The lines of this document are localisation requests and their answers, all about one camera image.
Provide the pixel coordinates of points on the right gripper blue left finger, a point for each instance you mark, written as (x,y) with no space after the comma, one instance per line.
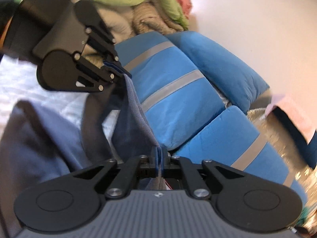
(155,161)

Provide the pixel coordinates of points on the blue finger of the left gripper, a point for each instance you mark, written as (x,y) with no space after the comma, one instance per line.
(111,67)
(119,77)

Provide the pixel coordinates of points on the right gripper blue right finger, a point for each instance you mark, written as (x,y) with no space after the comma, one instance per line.
(164,158)

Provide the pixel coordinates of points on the blue-grey fleece sweatpants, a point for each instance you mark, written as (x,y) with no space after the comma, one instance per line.
(65,198)

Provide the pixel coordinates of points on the beige folded comforter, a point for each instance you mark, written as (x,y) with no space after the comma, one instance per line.
(128,22)

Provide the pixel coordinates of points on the blue striped pillow left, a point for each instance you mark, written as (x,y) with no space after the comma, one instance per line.
(175,96)

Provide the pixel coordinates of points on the blue striped pillow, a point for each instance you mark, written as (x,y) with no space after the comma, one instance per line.
(175,96)
(232,139)

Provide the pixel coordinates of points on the quilted grey bedspread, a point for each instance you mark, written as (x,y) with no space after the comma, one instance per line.
(49,89)

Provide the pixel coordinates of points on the blue striped pillow right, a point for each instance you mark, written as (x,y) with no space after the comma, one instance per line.
(232,139)

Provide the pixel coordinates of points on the plain blue pillow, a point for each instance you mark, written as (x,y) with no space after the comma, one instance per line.
(238,82)

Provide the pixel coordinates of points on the navy and pink folded cloth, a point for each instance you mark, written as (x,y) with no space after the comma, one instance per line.
(297,123)

